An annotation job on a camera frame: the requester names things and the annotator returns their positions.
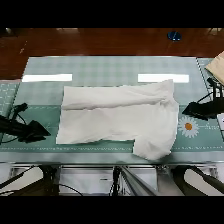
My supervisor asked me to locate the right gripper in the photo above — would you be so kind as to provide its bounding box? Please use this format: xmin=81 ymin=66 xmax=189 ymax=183
xmin=181 ymin=100 xmax=216 ymax=121

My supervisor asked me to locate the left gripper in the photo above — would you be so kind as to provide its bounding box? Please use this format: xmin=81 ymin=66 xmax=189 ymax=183
xmin=17 ymin=119 xmax=52 ymax=144

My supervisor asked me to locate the white T-shirt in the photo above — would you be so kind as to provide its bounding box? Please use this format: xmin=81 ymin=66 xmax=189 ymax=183
xmin=55 ymin=78 xmax=180 ymax=162

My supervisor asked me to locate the beige garment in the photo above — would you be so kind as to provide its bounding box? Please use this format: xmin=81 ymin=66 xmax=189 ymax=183
xmin=204 ymin=50 xmax=224 ymax=86

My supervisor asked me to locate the black cable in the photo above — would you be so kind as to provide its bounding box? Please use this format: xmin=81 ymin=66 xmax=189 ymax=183
xmin=111 ymin=165 xmax=122 ymax=197
xmin=57 ymin=182 xmax=85 ymax=197
xmin=0 ymin=109 xmax=28 ymax=145

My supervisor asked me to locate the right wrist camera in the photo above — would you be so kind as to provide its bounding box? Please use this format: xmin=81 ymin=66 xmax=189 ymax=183
xmin=206 ymin=77 xmax=223 ymax=98

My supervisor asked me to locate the silver frame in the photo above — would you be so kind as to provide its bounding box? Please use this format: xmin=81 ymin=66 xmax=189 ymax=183
xmin=0 ymin=151 xmax=224 ymax=197

